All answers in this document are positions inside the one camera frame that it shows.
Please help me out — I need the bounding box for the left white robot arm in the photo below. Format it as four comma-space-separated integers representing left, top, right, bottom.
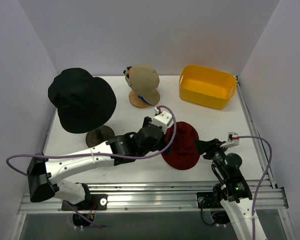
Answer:
26, 112, 173, 210

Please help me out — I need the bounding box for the dark round mannequin stand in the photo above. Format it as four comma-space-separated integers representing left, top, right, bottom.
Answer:
85, 125, 115, 148

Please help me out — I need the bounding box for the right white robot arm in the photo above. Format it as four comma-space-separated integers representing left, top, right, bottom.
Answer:
194, 132, 268, 240

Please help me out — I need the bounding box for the aluminium side rail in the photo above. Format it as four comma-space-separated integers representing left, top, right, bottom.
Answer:
235, 75, 278, 189

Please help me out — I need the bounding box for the dark red cap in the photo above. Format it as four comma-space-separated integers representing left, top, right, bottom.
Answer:
161, 121, 200, 171

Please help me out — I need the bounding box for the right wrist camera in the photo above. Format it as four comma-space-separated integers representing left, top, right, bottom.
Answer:
221, 132, 240, 149

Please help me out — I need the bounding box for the black bucket hat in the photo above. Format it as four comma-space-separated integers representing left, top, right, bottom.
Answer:
48, 67, 117, 134

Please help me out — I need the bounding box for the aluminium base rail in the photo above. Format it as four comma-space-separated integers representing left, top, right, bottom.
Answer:
17, 180, 288, 214

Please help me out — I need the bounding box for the yellow plastic bin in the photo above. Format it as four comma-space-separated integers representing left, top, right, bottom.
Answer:
179, 64, 237, 110

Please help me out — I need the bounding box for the blue baseball cap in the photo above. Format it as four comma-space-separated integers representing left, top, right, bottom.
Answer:
137, 95, 151, 105

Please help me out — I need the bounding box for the beige baseball cap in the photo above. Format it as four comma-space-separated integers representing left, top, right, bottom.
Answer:
123, 63, 160, 106

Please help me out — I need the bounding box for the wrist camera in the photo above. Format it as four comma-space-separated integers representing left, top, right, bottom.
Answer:
151, 107, 173, 134
221, 132, 240, 149

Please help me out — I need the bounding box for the wooden hat stand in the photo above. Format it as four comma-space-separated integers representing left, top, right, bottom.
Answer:
128, 90, 151, 109

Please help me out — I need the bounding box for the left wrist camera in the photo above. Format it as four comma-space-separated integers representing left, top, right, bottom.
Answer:
151, 107, 173, 134

